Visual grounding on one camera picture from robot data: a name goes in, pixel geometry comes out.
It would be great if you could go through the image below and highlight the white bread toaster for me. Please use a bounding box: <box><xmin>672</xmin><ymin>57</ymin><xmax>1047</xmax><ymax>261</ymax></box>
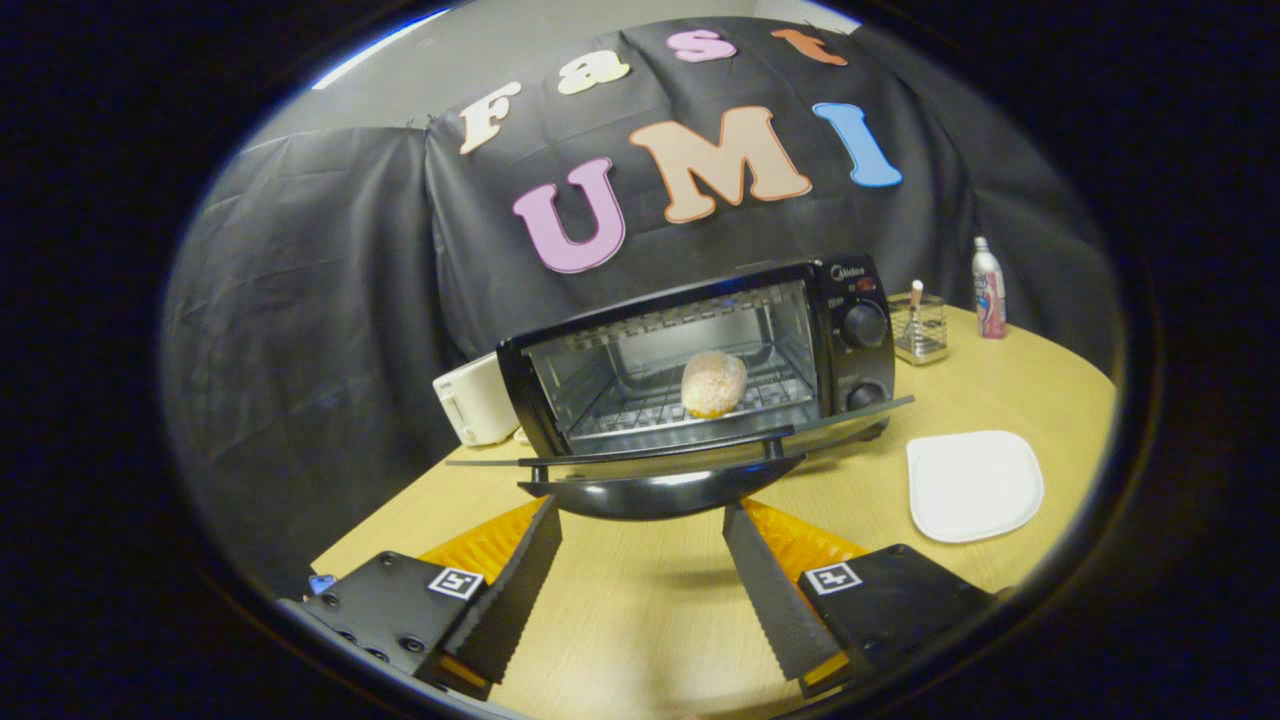
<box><xmin>433</xmin><ymin>352</ymin><xmax>521</xmax><ymax>447</ymax></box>

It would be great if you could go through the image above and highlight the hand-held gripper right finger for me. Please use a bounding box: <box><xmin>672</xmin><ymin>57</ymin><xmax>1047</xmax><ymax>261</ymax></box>
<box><xmin>722</xmin><ymin>497</ymin><xmax>1001</xmax><ymax>699</ymax></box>

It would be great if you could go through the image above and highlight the white pink spray bottle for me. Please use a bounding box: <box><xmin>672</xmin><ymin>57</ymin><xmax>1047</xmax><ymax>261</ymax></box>
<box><xmin>972</xmin><ymin>237</ymin><xmax>1007</xmax><ymax>340</ymax></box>

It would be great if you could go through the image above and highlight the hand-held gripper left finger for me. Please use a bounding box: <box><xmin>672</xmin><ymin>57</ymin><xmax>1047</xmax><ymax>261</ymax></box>
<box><xmin>280</xmin><ymin>495</ymin><xmax>564</xmax><ymax>701</ymax></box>

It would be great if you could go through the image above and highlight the white square plate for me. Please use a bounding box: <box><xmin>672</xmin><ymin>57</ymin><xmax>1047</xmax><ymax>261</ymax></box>
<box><xmin>906</xmin><ymin>431</ymin><xmax>1045</xmax><ymax>544</ymax></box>

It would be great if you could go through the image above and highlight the wire mesh holder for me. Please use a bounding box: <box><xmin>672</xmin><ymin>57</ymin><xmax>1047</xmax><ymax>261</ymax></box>
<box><xmin>890</xmin><ymin>295</ymin><xmax>949</xmax><ymax>366</ymax></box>

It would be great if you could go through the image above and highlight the crumb-coated bread roll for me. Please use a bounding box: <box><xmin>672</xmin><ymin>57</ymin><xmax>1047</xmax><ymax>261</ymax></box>
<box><xmin>681</xmin><ymin>350</ymin><xmax>748</xmax><ymax>419</ymax></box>

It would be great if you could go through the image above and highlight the black toaster oven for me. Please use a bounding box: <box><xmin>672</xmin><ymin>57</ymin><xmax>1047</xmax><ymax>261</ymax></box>
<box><xmin>447</xmin><ymin>255</ymin><xmax>916</xmax><ymax>521</ymax></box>

